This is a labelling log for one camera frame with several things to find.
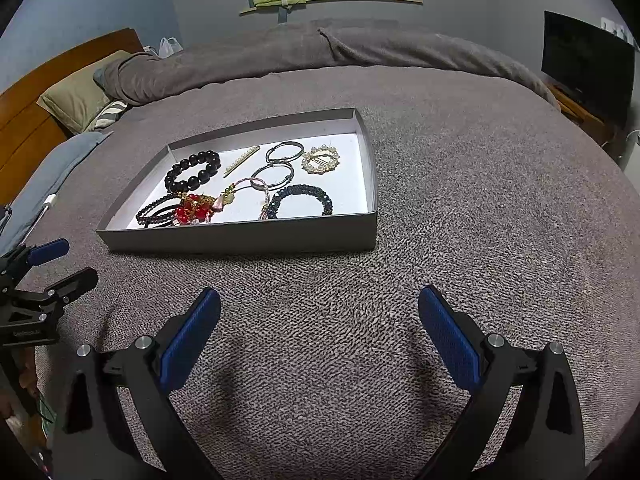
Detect wooden headboard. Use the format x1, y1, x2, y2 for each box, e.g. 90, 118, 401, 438
0, 28, 146, 207

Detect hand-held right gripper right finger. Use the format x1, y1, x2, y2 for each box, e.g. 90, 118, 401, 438
417, 284, 586, 480

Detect grey fleece bed blanket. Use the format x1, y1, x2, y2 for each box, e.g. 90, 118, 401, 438
0, 62, 640, 480

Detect red bead ornament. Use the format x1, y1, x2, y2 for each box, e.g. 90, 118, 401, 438
175, 192, 214, 226

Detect striped pillow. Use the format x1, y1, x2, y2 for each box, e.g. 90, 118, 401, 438
95, 100, 129, 129

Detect black television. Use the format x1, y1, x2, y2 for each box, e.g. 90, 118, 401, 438
541, 10, 636, 126

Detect gold pearl brooch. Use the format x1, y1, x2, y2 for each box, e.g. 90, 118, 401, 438
301, 144, 344, 176

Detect blue-grey blanket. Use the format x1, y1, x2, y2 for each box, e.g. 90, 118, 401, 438
0, 131, 114, 262

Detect black bead bracelet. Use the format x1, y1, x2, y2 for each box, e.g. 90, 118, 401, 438
165, 150, 222, 194

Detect silver hoop bracelet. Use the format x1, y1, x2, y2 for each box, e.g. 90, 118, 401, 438
250, 161, 295, 192
265, 141, 305, 164

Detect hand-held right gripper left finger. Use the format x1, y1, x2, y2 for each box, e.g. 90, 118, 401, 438
50, 287, 223, 480

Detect grey cardboard tray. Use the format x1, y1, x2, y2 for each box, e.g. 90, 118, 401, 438
95, 107, 379, 256

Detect wooden television stand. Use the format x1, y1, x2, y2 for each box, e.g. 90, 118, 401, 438
547, 82, 624, 154

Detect white wall socket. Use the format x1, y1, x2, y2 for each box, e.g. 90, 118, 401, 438
602, 17, 639, 49

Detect grey duvet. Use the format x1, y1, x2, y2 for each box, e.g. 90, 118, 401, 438
93, 19, 559, 107

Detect wooden windowsill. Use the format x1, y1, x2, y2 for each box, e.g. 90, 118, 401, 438
239, 0, 424, 15

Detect blue bead bracelet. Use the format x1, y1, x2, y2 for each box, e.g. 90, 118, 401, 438
267, 184, 334, 220

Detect dark purple bead bracelet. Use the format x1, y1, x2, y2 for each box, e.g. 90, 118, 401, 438
136, 192, 187, 228

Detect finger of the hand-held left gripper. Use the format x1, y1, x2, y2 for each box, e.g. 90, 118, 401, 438
0, 267, 99, 322
0, 238, 71, 283

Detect person's left hand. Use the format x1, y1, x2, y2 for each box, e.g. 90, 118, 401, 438
17, 359, 41, 397

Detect olive green pillow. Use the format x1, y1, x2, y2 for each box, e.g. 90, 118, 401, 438
37, 50, 132, 134

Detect pink cord bracelet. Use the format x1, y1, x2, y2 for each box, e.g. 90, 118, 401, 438
220, 177, 274, 221

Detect pearl bar hair clip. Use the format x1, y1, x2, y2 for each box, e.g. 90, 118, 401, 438
223, 145, 261, 178

